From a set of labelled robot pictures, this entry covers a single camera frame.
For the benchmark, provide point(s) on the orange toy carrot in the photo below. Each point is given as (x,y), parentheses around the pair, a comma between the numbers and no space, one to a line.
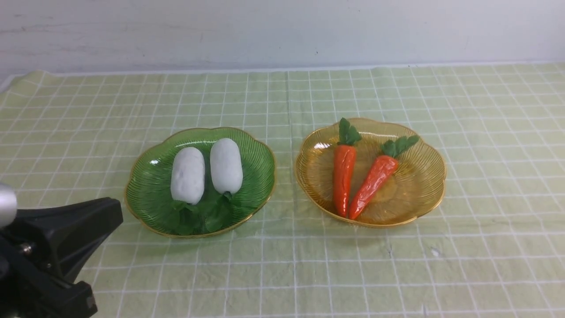
(384,166)
(344,161)

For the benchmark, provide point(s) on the white toy radish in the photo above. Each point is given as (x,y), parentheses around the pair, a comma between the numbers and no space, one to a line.
(187,189)
(227,178)

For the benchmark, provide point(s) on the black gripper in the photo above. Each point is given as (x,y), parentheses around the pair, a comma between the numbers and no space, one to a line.
(44,251)

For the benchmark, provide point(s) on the green plastic plate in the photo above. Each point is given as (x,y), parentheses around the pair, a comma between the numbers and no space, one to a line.
(147,194)

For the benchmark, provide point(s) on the green checked tablecloth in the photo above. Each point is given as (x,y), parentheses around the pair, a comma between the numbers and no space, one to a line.
(493,249)

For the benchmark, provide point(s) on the amber plastic plate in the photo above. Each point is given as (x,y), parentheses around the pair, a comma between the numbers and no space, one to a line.
(415,189)

